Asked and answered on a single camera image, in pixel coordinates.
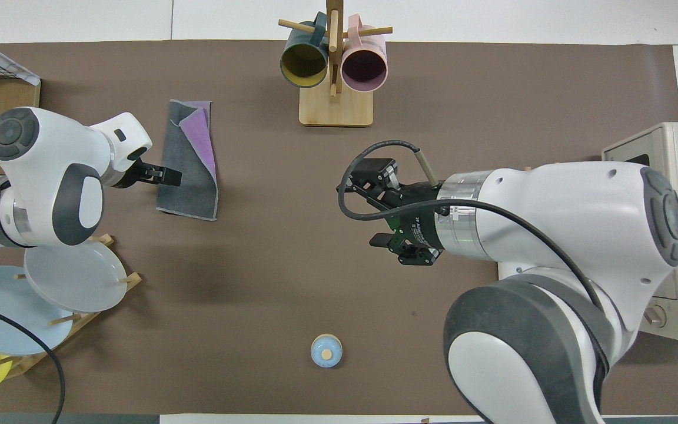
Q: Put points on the wooden plate rack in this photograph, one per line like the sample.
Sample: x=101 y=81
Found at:
x=130 y=280

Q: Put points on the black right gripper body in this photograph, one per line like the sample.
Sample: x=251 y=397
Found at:
x=418 y=218

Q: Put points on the dark green mug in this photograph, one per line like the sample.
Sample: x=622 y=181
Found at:
x=303 y=62

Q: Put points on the wooden shelf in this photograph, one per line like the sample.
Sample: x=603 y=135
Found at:
x=3 y=97

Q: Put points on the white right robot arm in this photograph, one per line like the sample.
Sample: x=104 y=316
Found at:
x=551 y=206

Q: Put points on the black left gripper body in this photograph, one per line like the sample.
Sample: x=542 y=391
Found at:
x=142 y=175

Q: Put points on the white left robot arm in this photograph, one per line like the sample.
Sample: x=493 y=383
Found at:
x=39 y=176

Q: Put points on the light blue plate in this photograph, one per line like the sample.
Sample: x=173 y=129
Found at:
x=15 y=306

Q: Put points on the purple and gray towel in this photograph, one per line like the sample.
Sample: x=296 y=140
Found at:
x=180 y=176

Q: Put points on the wooden bar towel rack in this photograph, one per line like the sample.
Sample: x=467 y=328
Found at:
x=509 y=272

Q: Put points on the gray plate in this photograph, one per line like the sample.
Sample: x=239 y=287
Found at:
x=80 y=277

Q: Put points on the brown table mat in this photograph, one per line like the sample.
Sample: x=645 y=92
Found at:
x=256 y=265

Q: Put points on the pink mug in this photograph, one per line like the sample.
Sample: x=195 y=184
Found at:
x=364 y=66

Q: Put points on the blue lidded jar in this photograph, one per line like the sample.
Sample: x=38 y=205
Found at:
x=326 y=350

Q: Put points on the wooden mug tree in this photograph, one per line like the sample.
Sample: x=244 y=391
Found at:
x=336 y=109

